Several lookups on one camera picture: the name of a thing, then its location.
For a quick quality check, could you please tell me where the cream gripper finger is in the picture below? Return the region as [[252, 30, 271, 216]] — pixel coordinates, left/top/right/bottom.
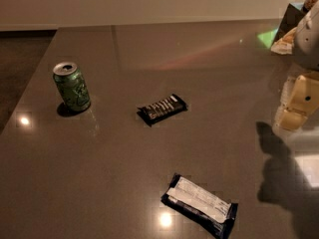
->
[[280, 77, 296, 106], [278, 74, 319, 130]]

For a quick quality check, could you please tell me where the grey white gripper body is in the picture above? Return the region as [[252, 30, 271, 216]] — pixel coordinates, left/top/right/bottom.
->
[[293, 1, 319, 70]]

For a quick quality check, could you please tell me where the black chocolate rxbar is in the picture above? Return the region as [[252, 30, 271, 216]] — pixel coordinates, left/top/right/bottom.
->
[[137, 94, 187, 126]]

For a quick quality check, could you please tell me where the blue blueberry rxbar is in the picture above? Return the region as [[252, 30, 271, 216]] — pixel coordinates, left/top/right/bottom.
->
[[161, 173, 238, 239]]

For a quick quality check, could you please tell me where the white snack bag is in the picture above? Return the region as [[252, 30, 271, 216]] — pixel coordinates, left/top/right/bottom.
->
[[270, 28, 296, 55]]

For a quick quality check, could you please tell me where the dark snack box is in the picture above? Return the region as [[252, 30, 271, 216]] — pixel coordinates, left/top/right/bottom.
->
[[274, 2, 306, 42]]

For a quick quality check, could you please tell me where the green soda can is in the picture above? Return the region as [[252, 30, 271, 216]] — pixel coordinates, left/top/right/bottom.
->
[[53, 62, 91, 114]]

